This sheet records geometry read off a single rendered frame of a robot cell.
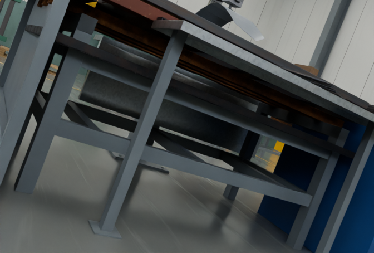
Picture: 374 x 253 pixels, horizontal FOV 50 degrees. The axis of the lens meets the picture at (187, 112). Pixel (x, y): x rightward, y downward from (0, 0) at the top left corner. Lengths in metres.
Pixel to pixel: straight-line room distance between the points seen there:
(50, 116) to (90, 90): 0.84
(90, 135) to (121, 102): 0.84
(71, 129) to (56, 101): 0.12
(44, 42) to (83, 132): 0.42
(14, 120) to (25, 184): 0.34
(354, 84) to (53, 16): 10.24
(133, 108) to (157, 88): 1.06
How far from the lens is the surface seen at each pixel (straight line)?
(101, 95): 2.35
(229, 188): 2.77
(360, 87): 11.03
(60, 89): 1.51
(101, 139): 1.59
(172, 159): 1.72
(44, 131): 1.53
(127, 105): 2.40
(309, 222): 2.28
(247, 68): 1.70
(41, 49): 1.30
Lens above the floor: 0.54
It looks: 2 degrees down
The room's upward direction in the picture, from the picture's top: 21 degrees clockwise
